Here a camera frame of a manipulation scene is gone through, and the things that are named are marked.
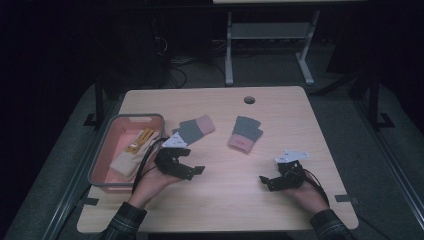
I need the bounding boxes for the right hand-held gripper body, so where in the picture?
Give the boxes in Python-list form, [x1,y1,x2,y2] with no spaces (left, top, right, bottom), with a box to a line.
[274,149,310,191]

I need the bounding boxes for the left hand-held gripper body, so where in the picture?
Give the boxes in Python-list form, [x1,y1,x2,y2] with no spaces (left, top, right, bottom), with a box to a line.
[153,132,193,178]

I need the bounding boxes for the beige knit glove white label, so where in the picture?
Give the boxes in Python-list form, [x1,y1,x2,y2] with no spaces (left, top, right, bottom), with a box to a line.
[109,128,161,179]

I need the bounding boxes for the pink storage basket grey rim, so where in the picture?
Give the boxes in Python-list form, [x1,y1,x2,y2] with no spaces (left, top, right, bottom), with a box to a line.
[87,113,166,194]

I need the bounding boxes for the person's right hand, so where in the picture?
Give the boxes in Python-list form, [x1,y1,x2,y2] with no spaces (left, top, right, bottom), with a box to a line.
[286,183,329,215]

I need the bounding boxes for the person's left hand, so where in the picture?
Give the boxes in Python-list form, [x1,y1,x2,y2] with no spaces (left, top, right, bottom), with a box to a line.
[128,164,183,209]

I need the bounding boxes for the grey pink fingerless glove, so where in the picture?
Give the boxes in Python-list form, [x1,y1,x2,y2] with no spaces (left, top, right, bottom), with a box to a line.
[228,115,264,155]
[171,115,216,146]

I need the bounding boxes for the black metal stand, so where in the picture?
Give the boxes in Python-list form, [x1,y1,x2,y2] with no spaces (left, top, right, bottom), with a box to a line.
[368,71,396,131]
[83,74,105,129]

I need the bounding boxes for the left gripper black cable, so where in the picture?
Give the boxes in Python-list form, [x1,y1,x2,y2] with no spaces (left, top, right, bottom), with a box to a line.
[132,137,169,194]

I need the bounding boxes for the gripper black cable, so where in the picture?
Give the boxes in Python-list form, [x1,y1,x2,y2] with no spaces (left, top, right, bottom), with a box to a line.
[303,169,394,240]
[132,137,169,194]

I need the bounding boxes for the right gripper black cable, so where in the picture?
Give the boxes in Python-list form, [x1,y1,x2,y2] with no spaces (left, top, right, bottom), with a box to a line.
[303,169,394,240]

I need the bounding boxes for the black floor cables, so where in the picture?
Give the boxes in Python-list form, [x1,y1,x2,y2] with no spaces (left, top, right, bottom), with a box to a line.
[166,56,228,89]

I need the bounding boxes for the grey metal stand frame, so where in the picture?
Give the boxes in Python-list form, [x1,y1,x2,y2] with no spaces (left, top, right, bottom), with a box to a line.
[224,9,321,87]

